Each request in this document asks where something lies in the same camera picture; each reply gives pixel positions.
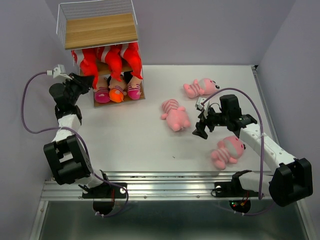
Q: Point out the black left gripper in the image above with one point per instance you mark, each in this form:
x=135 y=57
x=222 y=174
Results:
x=84 y=82

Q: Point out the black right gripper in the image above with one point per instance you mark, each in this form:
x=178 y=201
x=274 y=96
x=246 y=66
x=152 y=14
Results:
x=200 y=125

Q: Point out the boy doll magenta pants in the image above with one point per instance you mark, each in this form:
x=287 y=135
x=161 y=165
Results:
x=101 y=93

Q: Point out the red plush corner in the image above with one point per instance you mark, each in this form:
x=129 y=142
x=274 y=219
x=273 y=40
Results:
x=86 y=59

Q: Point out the large pink striped pig plush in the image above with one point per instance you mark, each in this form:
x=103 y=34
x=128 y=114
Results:
x=175 y=115

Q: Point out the boy doll orange pants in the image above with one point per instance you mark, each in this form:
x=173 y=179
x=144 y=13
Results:
x=117 y=89

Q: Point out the red shark plush mouth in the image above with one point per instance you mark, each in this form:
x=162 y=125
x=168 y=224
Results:
x=110 y=55

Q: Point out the boy doll magenta striped shirt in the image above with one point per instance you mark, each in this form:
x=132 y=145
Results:
x=133 y=85

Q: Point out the red whale plush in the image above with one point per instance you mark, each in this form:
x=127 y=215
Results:
x=130 y=53

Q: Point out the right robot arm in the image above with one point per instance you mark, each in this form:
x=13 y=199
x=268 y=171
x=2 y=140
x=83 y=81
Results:
x=290 y=179

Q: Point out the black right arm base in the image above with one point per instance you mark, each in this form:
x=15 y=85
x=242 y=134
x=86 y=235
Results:
x=233 y=189

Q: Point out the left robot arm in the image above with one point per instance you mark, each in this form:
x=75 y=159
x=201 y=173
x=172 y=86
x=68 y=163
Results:
x=66 y=154

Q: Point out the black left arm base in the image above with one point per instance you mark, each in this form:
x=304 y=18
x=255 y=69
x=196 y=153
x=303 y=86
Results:
x=109 y=198

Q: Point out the pink pig plush bottom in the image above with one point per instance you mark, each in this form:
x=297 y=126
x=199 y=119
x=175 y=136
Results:
x=228 y=151

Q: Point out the pink pig plush top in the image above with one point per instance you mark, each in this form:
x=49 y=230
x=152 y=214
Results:
x=200 y=87

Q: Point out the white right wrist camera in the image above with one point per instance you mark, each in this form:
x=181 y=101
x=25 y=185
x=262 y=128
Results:
x=202 y=104

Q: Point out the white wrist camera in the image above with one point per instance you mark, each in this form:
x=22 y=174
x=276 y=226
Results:
x=202 y=104
x=58 y=72

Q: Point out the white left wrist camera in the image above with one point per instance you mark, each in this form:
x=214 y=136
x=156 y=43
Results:
x=58 y=72

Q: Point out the white wire wooden shelf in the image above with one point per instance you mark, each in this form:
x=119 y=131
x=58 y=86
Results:
x=102 y=36

